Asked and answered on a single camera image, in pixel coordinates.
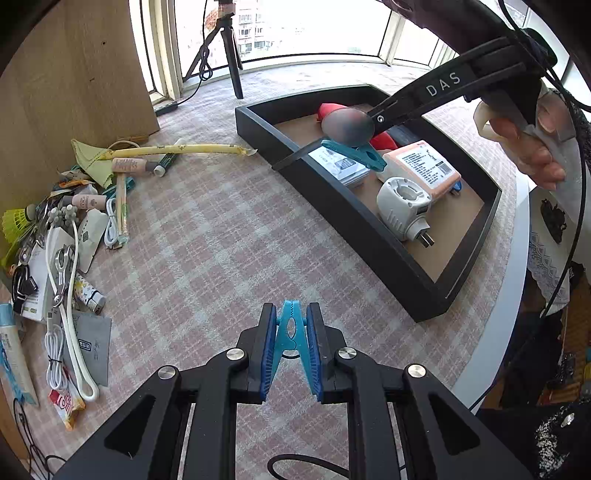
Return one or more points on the silver carabiner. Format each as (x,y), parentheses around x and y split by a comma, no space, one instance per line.
(63,261)

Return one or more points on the yellow green shuttlecock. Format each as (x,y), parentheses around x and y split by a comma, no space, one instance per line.
(16,221)

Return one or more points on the black tripod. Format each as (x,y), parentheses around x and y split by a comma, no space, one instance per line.
(223,27)

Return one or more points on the orange tissue pack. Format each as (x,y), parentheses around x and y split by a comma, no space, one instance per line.
(424,165)

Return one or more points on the grey card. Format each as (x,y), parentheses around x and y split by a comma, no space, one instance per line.
(93,334)

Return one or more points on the white plug adapter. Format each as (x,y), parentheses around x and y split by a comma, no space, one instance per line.
(403,206)

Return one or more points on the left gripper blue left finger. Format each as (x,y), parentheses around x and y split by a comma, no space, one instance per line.
(261,356)

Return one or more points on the grey metal spoon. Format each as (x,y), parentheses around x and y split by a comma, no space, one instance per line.
(348,127)

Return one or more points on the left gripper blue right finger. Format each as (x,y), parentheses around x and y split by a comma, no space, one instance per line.
(321,354)

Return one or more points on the red bean bag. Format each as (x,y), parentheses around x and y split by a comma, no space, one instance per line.
(382,141)

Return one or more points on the teal clothes peg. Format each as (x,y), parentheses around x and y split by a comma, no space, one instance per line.
(364,154)
(291,335)

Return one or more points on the pink cosmetic tube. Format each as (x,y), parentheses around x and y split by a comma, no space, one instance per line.
(132,165)

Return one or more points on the white tin box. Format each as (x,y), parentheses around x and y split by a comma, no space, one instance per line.
(349,172)

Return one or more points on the blue tube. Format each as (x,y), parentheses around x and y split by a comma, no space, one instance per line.
(13,359)

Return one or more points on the white paper box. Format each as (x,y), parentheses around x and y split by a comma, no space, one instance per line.
(37,307)

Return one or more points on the small pink bottle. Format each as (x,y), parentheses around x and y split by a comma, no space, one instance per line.
(86,201)

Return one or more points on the red white snack sachet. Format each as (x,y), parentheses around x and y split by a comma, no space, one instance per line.
(68,405)

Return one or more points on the yellow green cleaning cloth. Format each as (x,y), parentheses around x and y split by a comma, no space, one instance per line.
(89,159)

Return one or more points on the right hand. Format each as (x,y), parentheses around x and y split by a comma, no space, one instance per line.
(529,153)

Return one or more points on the yellow tea stick packet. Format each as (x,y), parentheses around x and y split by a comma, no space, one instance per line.
(176,149)

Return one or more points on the black storage tray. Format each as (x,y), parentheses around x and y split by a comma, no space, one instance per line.
(425,280)

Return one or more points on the green white lip balm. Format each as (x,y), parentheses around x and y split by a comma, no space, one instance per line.
(164,163)

